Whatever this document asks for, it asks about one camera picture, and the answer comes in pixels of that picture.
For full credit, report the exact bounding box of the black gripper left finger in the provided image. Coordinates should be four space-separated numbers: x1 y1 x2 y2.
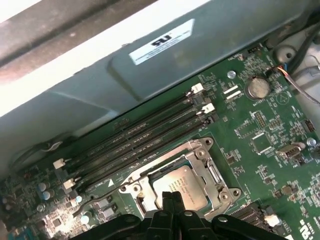
72 191 177 240

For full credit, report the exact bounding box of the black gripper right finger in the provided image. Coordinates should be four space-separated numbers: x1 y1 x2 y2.
174 191 288 240

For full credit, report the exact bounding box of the silver CPU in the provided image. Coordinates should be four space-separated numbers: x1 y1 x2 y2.
151 164 210 213

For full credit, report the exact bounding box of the metal socket cover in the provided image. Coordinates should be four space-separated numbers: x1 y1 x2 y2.
138 149 227 218

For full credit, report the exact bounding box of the locking lever wire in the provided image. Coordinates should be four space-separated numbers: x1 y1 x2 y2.
71 196 123 218

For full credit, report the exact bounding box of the black RAM slot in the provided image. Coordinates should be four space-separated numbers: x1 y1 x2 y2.
72 115 217 201
52 83 204 171
229 199 280 228
58 96 210 180
63 102 216 191

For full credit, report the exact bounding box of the CPU socket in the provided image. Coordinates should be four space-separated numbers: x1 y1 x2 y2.
117 136 243 226

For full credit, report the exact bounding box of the gray power inductor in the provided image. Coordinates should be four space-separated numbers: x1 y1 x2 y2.
96 198 113 210
101 207 119 219

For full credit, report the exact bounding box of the green motherboard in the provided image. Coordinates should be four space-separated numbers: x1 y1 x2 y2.
0 41 320 240

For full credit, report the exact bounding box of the silver internal USB port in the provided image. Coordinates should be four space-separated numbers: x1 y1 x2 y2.
276 145 304 164

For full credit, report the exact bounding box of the coin cell battery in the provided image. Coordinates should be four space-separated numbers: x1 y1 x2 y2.
246 76 271 99

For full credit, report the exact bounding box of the black PC case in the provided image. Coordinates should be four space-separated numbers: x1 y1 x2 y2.
0 0 320 240

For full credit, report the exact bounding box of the white case sticker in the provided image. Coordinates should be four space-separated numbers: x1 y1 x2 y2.
128 18 196 67

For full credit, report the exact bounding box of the gray twisted wire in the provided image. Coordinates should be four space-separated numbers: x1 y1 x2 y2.
266 65 320 106

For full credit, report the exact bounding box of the black cable bundle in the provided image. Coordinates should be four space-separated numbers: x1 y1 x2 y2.
291 0 320 76

